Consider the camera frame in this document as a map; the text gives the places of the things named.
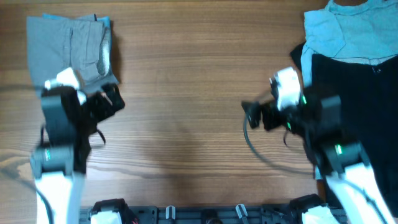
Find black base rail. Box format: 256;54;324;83
79;203;348;224

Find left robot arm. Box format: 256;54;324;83
30;83;125;223

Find folded blue garment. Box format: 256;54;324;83
42;13;111;28

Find left black cable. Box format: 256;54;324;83
95;127;107;146

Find folded grey shorts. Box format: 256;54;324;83
26;16;119;96

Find black shorts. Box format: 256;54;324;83
290;42;398;218

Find light blue t-shirt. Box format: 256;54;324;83
300;0;397;86

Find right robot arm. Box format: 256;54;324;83
241;93;395;223

